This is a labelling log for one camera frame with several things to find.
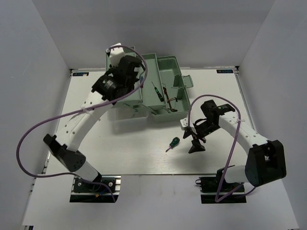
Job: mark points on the green stubby screwdriver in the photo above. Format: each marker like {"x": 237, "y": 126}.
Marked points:
{"x": 173, "y": 143}

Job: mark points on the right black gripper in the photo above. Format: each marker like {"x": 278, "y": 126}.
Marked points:
{"x": 197, "y": 146}

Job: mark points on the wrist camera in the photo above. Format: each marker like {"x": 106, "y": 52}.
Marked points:
{"x": 184, "y": 124}
{"x": 114, "y": 55}

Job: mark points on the large hex key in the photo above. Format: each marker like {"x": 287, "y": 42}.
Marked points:
{"x": 170, "y": 103}

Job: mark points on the dark green slim screwdriver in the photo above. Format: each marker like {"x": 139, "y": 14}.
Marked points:
{"x": 158, "y": 93}

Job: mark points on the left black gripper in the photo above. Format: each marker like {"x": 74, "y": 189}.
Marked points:
{"x": 135, "y": 79}

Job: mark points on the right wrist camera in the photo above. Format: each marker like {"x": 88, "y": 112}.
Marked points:
{"x": 184, "y": 124}

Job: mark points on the long hex key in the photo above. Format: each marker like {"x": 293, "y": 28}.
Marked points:
{"x": 165, "y": 92}

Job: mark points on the blue red precision screwdriver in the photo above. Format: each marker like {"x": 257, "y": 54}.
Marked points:
{"x": 141, "y": 81}

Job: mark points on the green plastic toolbox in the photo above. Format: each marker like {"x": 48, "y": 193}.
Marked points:
{"x": 166, "y": 75}

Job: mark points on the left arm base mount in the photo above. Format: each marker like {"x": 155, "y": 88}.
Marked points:
{"x": 83, "y": 192}

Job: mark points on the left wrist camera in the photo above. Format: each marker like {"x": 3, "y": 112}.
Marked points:
{"x": 114, "y": 55}

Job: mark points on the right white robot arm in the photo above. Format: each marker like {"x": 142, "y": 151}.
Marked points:
{"x": 265, "y": 158}

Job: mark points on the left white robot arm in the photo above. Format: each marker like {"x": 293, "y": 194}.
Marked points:
{"x": 64, "y": 144}

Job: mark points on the angled hex key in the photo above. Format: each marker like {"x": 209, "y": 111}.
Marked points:
{"x": 171, "y": 103}

